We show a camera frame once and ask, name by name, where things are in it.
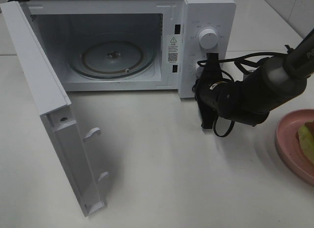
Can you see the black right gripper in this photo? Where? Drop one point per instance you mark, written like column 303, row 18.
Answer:
column 207, row 90

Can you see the pink plate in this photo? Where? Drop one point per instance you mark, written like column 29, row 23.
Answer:
column 288, row 147

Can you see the sandwich with lettuce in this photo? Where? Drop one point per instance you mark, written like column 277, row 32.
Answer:
column 305, row 136

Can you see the white microwave door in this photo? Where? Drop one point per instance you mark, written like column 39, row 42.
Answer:
column 54, row 107

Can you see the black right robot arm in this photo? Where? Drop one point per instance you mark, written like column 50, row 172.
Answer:
column 246, row 89

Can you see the white lower microwave knob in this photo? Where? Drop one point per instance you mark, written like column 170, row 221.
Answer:
column 199, row 69

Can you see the white microwave knob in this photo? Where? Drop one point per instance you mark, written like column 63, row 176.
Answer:
column 208, row 38
column 199, row 69

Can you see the white upper microwave knob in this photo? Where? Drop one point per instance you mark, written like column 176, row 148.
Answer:
column 208, row 38

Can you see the glass microwave turntable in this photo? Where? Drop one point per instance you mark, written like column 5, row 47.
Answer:
column 112, row 55

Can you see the white microwave oven body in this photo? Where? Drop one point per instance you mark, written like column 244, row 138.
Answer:
column 178, row 23

